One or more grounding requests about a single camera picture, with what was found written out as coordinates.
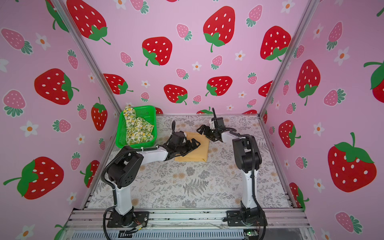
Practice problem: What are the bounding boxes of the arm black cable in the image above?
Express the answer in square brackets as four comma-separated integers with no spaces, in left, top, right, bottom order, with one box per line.
[211,107,266,240]
[100,120,178,240]

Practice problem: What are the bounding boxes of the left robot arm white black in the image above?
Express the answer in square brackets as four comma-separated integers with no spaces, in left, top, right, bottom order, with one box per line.
[101,131,201,226]

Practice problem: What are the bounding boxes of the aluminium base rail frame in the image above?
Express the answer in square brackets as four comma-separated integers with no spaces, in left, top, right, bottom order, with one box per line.
[57,209,316,240]

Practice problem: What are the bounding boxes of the tan yellow skirt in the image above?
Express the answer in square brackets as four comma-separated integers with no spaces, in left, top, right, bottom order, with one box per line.
[175,132,210,163]

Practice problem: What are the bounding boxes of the green plastic basket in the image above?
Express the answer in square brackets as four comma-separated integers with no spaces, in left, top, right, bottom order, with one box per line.
[116,106,157,149]

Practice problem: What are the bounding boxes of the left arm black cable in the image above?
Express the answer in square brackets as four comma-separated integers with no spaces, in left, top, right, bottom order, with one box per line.
[100,120,178,240]

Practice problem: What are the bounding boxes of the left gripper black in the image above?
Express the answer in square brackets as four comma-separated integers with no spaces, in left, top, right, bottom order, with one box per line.
[175,138,201,156]

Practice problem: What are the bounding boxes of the lemon print skirt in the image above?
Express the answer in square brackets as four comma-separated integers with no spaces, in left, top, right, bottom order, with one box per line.
[123,106,154,145]

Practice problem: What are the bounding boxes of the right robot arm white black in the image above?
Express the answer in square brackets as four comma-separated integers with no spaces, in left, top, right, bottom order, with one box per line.
[197,117,268,227]

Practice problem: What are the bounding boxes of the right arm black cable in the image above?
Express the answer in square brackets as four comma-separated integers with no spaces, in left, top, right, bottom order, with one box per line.
[211,107,266,240]

